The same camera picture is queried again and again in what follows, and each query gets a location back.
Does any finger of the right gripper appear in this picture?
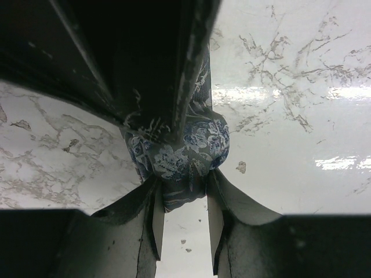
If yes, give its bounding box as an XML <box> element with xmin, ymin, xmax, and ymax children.
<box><xmin>49</xmin><ymin>0</ymin><xmax>223</xmax><ymax>145</ymax></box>
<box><xmin>1</xmin><ymin>1</ymin><xmax>134</xmax><ymax>130</ymax></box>

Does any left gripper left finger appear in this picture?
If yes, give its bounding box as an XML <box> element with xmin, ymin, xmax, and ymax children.
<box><xmin>1</xmin><ymin>177</ymin><xmax>165</xmax><ymax>277</ymax></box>

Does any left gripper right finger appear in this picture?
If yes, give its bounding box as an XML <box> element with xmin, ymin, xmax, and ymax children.
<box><xmin>206</xmin><ymin>170</ymin><xmax>370</xmax><ymax>277</ymax></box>

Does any blue grey floral tie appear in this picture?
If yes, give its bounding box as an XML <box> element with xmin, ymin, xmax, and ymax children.
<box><xmin>122</xmin><ymin>49</ymin><xmax>230</xmax><ymax>213</ymax></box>

